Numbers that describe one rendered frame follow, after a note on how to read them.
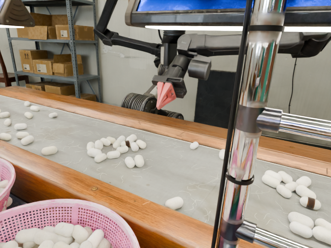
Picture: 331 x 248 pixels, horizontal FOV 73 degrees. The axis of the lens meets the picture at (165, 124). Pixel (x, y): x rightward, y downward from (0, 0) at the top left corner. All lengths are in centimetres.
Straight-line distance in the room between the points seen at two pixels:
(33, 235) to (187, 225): 23
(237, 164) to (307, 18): 19
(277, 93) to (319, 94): 35
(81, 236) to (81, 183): 10
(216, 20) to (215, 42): 44
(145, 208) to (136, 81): 259
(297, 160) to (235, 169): 44
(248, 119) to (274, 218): 28
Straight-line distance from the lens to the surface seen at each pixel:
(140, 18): 39
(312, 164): 65
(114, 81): 311
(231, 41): 78
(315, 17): 32
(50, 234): 41
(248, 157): 21
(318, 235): 44
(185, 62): 75
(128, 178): 50
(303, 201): 50
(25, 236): 42
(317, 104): 257
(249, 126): 20
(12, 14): 70
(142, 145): 61
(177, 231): 36
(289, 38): 80
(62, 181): 48
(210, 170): 54
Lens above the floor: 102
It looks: 20 degrees down
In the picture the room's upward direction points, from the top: 2 degrees clockwise
